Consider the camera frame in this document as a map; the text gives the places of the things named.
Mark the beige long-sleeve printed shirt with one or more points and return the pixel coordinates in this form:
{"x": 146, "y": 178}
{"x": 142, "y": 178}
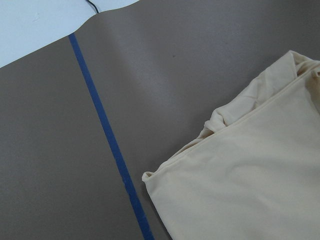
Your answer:
{"x": 253, "y": 173}

